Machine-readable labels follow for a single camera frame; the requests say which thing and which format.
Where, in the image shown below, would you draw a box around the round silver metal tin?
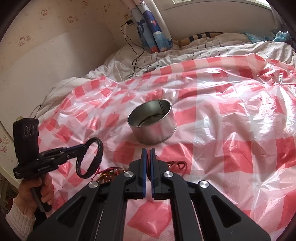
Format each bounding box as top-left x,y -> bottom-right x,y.
127,99 -> 177,145

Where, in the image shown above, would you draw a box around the blue cartoon curtain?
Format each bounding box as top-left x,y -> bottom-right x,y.
123,0 -> 173,53

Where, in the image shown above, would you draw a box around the white striped bed quilt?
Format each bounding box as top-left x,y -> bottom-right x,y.
36,33 -> 295,121

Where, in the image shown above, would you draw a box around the left hand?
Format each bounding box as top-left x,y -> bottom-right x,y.
14,173 -> 55,219

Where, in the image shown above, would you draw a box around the striped pillow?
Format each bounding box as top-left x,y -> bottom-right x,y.
173,32 -> 223,48

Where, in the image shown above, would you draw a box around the red cord bead bracelet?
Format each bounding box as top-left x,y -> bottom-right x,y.
165,160 -> 188,173

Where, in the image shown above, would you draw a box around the black charging cable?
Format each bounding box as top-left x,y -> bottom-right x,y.
120,19 -> 160,79

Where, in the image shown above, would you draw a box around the pile of mixed bracelets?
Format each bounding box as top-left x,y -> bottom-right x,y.
91,166 -> 125,185

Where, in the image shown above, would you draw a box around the light blue plastic bag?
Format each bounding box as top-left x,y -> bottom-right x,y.
244,31 -> 292,44

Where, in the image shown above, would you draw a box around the white knit sleeve forearm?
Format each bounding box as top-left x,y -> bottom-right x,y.
5,199 -> 36,240

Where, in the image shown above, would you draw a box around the red white checkered plastic sheet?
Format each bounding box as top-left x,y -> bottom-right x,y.
39,54 -> 295,240

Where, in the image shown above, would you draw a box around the black braided leather bracelet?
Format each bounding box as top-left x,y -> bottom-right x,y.
75,137 -> 104,179

